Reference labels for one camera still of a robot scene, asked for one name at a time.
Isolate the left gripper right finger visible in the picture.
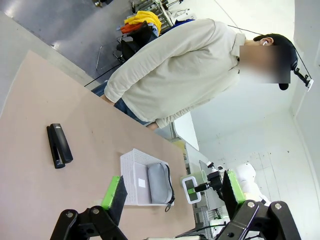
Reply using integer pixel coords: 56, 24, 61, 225
219, 169, 304, 240

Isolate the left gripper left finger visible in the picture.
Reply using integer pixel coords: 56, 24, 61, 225
49, 175, 129, 240

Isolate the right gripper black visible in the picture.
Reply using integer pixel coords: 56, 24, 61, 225
187, 170, 225, 201

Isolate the white rounded box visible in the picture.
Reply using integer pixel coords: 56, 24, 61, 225
181, 175, 202, 205

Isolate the black strap with ring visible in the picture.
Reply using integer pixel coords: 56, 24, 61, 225
147, 162, 176, 213

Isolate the black stapler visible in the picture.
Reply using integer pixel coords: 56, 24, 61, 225
46, 122, 74, 170

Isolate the person's right forearm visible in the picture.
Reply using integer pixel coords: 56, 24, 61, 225
103, 53, 171, 104

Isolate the person's left forearm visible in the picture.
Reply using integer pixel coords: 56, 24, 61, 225
154, 107, 193, 130

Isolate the white perforated plastic basket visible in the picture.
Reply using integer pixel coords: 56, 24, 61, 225
119, 148, 174, 207

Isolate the pale green plastic cup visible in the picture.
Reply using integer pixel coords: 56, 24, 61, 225
190, 169, 209, 187

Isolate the large white table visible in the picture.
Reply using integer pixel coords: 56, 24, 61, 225
169, 111, 200, 152

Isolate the person in cream sweater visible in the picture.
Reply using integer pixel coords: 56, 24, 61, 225
91, 17, 300, 130

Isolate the black office chair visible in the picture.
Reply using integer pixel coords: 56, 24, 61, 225
112, 21, 154, 63

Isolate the orange cloth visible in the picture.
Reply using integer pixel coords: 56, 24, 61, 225
120, 22, 142, 34

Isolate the yellow jacket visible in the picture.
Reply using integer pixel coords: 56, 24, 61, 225
124, 10, 163, 31

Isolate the aluminium frame stand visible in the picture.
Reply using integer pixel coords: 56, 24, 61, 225
193, 189, 232, 240

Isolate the black floor cable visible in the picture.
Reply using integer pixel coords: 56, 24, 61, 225
83, 63, 123, 88

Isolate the black head-mounted camera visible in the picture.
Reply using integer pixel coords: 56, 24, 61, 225
291, 65, 315, 93

